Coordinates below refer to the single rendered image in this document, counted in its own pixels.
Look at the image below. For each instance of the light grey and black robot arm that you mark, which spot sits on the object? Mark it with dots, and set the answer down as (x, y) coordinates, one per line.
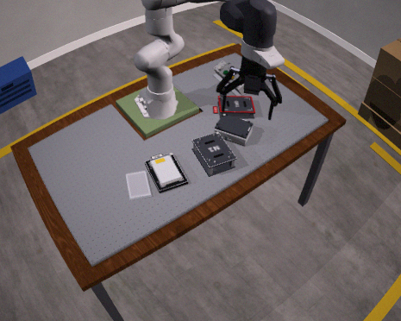
(255, 19)

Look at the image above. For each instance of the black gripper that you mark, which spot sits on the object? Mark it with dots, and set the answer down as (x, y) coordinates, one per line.
(253, 68)

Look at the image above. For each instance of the white button panel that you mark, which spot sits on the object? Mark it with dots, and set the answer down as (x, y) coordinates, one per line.
(223, 69)

